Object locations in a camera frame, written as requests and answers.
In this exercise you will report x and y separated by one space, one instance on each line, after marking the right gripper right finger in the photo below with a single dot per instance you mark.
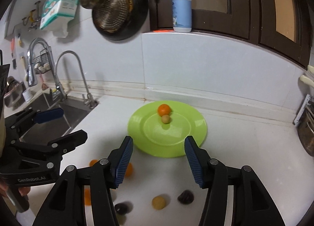
252 203

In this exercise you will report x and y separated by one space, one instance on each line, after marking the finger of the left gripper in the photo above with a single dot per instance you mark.
66 140
27 118

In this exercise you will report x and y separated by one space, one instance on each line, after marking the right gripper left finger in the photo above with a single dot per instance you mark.
64 205

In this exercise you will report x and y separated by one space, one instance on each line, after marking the dark plum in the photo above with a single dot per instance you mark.
123 208
186 197

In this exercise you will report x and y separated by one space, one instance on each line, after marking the dark plum back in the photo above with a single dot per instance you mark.
186 197

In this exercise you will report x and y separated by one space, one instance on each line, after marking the tan longan front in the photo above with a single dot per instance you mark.
159 203

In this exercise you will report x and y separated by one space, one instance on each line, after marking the tan longan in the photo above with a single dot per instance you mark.
166 119
159 203

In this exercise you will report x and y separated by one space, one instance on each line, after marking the tan longan back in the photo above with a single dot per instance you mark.
166 119

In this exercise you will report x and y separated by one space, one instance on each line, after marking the large orange mandarin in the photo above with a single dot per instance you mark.
87 197

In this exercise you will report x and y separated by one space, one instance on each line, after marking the green tomato front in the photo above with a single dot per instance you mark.
121 218

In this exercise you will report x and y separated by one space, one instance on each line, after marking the person's left hand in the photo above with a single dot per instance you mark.
11 187

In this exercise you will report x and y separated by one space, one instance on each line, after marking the stainless steel sink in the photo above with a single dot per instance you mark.
67 115

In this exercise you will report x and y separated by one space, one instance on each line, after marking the large chrome faucet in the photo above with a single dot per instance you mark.
32 79

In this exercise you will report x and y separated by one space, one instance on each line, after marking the steel pot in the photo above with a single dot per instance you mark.
305 132

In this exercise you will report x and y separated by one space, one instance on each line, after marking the green plate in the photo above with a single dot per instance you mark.
158 139

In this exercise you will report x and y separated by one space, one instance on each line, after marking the dish drying rack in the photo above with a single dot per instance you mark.
308 99

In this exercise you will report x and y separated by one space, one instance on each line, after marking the tissue paper pack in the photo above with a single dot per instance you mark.
56 14

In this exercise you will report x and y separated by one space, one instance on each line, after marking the black frying pan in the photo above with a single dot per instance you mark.
118 20

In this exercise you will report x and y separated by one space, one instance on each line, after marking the blue white soap bottle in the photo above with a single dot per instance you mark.
182 16

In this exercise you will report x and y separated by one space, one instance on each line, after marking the black wire basket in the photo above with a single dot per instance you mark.
41 63

